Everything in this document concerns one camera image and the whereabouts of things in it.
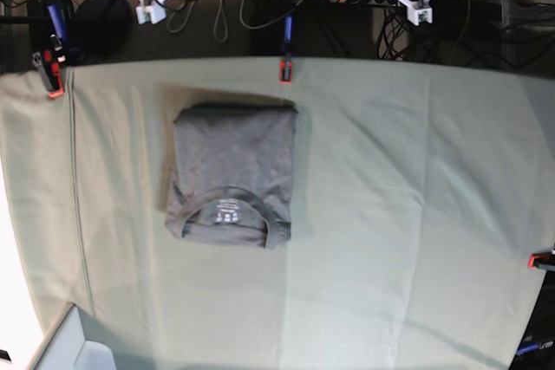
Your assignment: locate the red right clamp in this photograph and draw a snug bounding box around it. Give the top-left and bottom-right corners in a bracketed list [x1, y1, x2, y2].
[527, 250, 555, 272]

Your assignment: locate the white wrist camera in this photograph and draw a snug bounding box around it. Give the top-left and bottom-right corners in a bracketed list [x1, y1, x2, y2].
[407, 8, 433, 27]
[135, 3, 167, 24]

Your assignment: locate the black round base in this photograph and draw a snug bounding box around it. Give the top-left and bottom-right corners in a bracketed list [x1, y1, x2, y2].
[69, 0, 134, 62]

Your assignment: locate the grey t-shirt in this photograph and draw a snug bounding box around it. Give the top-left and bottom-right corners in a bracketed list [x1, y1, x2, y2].
[165, 103, 297, 249]

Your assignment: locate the red black left clamp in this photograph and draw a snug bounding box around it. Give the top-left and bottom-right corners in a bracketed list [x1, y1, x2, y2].
[32, 49, 65, 99]

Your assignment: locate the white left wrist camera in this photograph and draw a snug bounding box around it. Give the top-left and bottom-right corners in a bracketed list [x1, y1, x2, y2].
[407, 8, 433, 27]

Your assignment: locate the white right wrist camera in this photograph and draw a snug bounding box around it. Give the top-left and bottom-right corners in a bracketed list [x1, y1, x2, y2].
[135, 3, 167, 24]

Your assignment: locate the green table cloth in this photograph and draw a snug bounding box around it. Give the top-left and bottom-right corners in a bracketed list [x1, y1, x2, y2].
[1, 58, 554, 369]

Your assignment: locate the white thin cable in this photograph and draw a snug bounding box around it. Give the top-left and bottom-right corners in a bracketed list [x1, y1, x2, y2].
[166, 0, 304, 42]

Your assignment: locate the red centre clamp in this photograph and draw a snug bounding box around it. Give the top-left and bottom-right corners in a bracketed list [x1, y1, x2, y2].
[279, 55, 292, 84]

